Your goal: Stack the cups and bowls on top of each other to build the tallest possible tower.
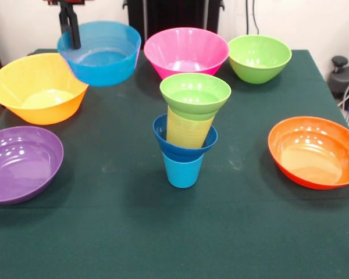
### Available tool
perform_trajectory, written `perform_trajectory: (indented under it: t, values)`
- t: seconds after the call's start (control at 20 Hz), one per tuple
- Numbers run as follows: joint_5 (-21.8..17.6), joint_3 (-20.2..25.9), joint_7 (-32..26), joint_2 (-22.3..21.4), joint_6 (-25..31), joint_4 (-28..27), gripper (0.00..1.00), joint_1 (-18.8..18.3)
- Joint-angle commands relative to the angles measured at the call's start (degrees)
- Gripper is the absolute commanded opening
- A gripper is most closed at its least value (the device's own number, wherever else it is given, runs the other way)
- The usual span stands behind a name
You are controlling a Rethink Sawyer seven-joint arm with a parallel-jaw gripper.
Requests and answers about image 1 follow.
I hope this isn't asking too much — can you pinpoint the shallow purple plastic bowl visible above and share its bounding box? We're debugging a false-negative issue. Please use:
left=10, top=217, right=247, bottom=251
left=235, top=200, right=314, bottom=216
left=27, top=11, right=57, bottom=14
left=0, top=126, right=64, bottom=205

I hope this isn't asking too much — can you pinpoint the shallow orange plastic bowl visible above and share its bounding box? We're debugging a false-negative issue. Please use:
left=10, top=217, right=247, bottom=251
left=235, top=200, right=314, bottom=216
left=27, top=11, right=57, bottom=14
left=268, top=116, right=349, bottom=191

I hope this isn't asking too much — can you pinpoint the small dark blue bowl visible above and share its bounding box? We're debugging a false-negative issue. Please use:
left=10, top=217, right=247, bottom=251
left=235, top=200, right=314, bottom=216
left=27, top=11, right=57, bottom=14
left=152, top=113, right=218, bottom=159

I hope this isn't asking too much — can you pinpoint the dark green tablecloth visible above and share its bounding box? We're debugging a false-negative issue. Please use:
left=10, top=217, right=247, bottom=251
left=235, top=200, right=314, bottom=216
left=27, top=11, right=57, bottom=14
left=0, top=48, right=349, bottom=279

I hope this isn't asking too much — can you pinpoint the large pink plastic bowl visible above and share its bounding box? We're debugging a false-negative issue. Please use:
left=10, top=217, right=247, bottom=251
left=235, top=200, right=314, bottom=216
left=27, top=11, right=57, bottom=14
left=143, top=27, right=230, bottom=81

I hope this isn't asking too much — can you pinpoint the translucent yellow plastic cup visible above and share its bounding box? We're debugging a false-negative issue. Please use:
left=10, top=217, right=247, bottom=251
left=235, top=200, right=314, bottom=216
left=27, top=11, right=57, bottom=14
left=165, top=106, right=215, bottom=150

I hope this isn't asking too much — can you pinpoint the translucent light blue bowl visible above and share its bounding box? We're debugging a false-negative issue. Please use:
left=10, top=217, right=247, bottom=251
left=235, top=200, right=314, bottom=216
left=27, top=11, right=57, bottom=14
left=56, top=20, right=143, bottom=88

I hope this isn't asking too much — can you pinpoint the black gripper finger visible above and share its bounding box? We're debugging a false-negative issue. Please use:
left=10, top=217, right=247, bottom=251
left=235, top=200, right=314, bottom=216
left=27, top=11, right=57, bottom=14
left=65, top=2, right=82, bottom=50
left=58, top=2, right=72, bottom=33

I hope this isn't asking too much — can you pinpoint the black wall cable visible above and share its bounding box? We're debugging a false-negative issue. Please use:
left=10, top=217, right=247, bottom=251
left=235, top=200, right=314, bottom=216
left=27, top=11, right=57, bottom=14
left=251, top=0, right=261, bottom=37
left=241, top=0, right=252, bottom=38

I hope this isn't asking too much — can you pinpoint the small green plastic bowl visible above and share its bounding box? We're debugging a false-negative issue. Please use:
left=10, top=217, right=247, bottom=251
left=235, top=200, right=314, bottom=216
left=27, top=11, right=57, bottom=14
left=159, top=73, right=232, bottom=120

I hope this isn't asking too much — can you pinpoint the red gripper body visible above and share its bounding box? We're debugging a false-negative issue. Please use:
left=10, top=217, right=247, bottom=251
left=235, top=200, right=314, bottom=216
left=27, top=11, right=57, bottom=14
left=45, top=0, right=86, bottom=6

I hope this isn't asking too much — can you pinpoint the light blue plastic cup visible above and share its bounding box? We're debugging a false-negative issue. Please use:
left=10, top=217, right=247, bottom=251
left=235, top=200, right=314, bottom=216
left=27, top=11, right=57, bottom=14
left=162, top=152, right=205, bottom=189

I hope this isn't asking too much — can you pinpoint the large yellow plastic bowl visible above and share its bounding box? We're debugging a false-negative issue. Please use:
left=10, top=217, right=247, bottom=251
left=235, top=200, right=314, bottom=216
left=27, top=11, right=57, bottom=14
left=0, top=52, right=90, bottom=126

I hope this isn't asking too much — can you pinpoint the black round base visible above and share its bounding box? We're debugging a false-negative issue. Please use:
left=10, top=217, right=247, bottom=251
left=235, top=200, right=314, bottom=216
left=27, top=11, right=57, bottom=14
left=328, top=64, right=349, bottom=102

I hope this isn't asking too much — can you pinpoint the large green plastic bowl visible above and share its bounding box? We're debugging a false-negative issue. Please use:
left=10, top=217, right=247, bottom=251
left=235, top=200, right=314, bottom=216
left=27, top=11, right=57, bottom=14
left=228, top=34, right=293, bottom=85

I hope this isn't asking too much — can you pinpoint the black knob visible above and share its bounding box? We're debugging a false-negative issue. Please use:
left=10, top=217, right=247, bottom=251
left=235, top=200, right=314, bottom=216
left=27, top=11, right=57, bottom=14
left=331, top=56, right=349, bottom=73

